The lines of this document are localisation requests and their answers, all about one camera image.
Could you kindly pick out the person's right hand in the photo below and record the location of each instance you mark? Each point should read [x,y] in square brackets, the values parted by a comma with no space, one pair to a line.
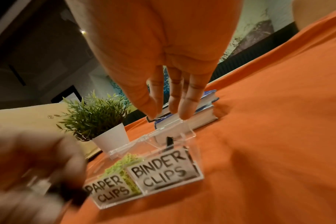
[157,32]

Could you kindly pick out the person's left hand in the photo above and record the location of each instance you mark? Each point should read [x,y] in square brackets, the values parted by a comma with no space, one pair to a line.
[24,164]

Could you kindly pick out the single black binder clip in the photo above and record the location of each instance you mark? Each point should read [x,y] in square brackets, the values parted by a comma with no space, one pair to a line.
[71,193]

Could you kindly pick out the pile of green paper clips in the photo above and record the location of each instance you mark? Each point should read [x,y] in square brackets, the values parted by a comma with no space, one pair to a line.
[123,164]

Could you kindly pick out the clear two-compartment plastic box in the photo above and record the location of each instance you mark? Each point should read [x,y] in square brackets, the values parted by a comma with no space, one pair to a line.
[162,172]

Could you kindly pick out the brown cardboard box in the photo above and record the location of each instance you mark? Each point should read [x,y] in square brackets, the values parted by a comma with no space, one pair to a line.
[26,116]

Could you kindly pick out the ceiling light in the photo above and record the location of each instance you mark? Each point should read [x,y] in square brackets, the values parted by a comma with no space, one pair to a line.
[83,32]

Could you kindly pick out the black book with yellow print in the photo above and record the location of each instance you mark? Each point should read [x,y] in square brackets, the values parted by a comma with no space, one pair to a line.
[159,114]

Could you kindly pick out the green plant in white pot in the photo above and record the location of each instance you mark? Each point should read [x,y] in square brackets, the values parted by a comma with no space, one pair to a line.
[96,116]

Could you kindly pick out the black framed picture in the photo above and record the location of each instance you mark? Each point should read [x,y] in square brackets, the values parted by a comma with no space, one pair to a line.
[71,89]

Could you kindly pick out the olive brown book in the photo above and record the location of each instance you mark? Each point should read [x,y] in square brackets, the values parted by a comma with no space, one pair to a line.
[204,118]

